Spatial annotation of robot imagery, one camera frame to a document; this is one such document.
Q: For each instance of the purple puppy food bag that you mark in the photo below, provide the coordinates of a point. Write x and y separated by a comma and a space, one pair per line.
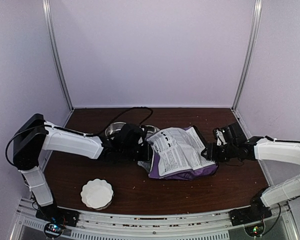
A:
177, 155

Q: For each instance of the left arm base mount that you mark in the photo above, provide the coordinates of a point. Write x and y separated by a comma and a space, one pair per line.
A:
64, 216

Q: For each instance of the right steel feeder bowl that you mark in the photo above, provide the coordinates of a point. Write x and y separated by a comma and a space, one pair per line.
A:
150, 130

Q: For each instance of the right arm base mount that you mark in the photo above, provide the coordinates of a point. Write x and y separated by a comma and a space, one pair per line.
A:
247, 215

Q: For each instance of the front aluminium rail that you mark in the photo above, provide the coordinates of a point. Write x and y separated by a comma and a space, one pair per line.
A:
214, 225

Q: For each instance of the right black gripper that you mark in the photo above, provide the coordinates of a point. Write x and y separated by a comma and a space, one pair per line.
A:
211, 153

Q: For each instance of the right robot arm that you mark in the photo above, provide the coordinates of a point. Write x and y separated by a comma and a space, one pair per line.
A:
231, 142

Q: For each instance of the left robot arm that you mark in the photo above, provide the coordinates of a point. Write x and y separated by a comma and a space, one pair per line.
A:
37, 135

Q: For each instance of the left circuit board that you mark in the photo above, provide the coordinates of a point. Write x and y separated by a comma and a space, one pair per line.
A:
53, 230

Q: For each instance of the steel feeder bowl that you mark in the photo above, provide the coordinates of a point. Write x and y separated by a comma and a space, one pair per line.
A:
113, 128
150, 130

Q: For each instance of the left aluminium frame post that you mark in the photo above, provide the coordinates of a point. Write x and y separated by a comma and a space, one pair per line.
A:
55, 53

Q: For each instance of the white scalloped ceramic dish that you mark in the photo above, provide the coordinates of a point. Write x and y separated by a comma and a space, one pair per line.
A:
97, 194

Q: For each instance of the left steel feeder bowl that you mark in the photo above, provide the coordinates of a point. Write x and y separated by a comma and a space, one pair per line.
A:
113, 128

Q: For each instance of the aluminium frame post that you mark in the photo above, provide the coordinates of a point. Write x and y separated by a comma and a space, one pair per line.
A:
55, 53
254, 30

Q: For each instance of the circuit board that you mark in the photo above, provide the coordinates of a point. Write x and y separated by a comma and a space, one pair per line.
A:
255, 230
53, 230

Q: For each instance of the right aluminium frame post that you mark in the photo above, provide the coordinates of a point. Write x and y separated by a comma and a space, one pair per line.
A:
254, 30

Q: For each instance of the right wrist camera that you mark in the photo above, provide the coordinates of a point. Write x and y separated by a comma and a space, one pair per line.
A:
221, 135

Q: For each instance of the right circuit board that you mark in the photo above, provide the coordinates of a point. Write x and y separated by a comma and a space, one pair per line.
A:
255, 230

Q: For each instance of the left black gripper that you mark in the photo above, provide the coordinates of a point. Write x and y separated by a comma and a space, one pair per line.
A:
148, 154

